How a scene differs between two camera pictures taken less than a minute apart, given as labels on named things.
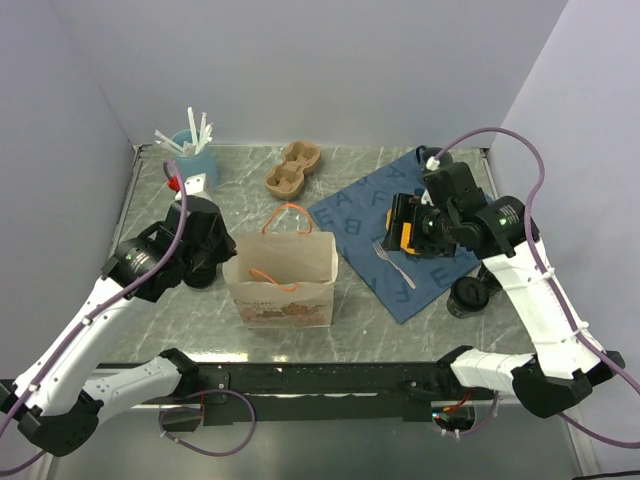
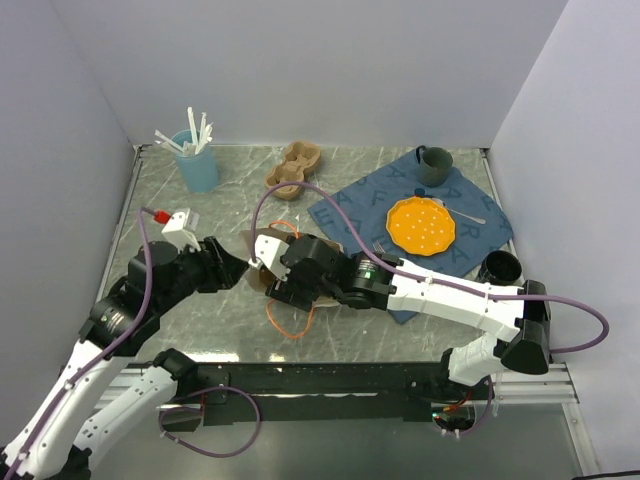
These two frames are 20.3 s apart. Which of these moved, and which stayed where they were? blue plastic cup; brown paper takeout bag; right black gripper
Moved: right black gripper; brown paper takeout bag
Stayed: blue plastic cup
